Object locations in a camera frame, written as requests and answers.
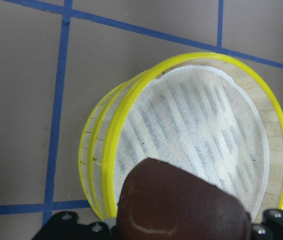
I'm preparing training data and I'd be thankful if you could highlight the brown steamed bun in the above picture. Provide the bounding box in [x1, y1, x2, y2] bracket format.
[116, 158, 252, 240]

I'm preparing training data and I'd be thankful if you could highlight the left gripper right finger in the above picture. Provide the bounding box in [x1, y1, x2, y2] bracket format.
[250, 208, 283, 240]

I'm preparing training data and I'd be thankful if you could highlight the yellow bamboo steamer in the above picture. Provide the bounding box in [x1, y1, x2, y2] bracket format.
[78, 52, 283, 221]

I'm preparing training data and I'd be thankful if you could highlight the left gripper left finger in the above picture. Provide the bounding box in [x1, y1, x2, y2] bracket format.
[33, 211, 118, 240]

